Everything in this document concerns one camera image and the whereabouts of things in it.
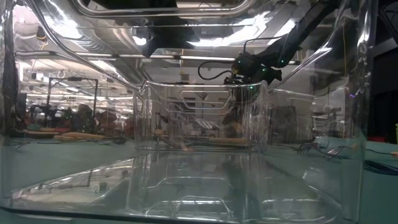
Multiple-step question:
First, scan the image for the clear plastic bin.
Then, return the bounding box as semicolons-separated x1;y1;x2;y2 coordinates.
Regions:
132;80;271;154
0;0;379;224

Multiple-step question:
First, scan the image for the long ceiling light strip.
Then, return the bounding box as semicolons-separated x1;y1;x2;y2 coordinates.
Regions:
14;51;301;65

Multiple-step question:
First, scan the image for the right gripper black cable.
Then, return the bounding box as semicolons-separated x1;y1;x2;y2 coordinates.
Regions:
197;36;282;82

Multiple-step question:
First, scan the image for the iridescent rainbow fork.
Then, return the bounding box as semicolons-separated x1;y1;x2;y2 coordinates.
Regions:
295;142;398;175

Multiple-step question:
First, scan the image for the wooden handled utensil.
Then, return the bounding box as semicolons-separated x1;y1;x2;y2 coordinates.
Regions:
61;131;106;140
53;135;131;145

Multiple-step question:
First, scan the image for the black hanging fixture yellow cord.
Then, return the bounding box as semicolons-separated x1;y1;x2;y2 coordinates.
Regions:
35;26;48;43

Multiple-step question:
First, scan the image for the black aluminium rig frame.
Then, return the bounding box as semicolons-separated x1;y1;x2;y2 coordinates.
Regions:
368;0;398;138

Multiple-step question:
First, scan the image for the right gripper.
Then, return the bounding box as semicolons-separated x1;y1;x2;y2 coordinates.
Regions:
223;52;282;138

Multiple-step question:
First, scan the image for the bright ceiling light panel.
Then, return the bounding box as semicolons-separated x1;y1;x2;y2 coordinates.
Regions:
132;34;239;48

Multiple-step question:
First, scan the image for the black background frame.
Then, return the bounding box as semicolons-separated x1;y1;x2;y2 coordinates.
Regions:
45;76;100;125

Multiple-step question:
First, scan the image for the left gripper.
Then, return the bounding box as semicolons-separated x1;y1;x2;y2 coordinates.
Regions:
141;17;201;59

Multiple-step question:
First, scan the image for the wooden handled fork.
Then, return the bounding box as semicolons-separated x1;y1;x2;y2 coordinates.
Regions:
208;137;251;146
325;146;398;159

